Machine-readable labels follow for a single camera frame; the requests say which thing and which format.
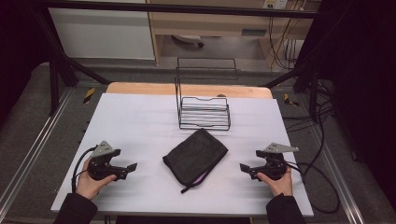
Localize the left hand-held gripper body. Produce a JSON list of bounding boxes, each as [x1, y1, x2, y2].
[[87, 140, 129, 182]]

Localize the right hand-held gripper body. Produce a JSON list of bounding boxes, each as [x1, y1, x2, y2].
[[255, 142, 300, 182]]

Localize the black cloth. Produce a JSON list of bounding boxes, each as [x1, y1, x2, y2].
[[162, 127, 230, 195]]

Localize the black wire rack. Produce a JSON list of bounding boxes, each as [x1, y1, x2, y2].
[[174, 57, 238, 132]]

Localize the person's right hand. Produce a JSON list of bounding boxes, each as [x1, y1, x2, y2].
[[256, 167, 294, 198]]

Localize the person's left hand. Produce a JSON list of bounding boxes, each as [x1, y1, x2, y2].
[[75, 157, 118, 201]]

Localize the yellow black tape strip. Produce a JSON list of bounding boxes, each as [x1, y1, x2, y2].
[[82, 87, 96, 105], [283, 92, 301, 107]]

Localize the black metal stand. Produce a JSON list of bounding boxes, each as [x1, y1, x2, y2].
[[262, 62, 323, 123], [31, 6, 112, 117]]

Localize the black curtain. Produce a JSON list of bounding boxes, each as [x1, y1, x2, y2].
[[294, 0, 396, 213], [0, 0, 54, 127]]

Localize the white cabinet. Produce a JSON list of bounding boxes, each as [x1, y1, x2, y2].
[[48, 0, 156, 61]]

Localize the white chair base with caster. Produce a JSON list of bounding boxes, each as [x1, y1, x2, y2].
[[171, 34, 205, 49]]

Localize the light wooden desk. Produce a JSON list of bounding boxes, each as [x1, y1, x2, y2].
[[146, 0, 322, 68]]

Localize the black metal crossbar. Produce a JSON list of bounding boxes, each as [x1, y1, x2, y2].
[[38, 0, 319, 20]]

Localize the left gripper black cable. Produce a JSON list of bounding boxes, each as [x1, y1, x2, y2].
[[71, 145, 98, 194]]

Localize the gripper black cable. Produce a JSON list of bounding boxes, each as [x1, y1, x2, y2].
[[285, 161, 341, 216], [71, 145, 98, 194]]

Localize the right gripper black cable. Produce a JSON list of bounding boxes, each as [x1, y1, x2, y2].
[[285, 161, 341, 216]]

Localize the aluminium floor rail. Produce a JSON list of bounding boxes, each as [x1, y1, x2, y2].
[[0, 88, 75, 214], [306, 123, 366, 224]]

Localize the black floor cables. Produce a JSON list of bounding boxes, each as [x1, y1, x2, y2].
[[280, 78, 337, 135]]

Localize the hanging black cables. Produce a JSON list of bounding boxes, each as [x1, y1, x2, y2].
[[267, 16, 301, 72]]

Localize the white wall socket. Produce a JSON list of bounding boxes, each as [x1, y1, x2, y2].
[[262, 0, 290, 10]]

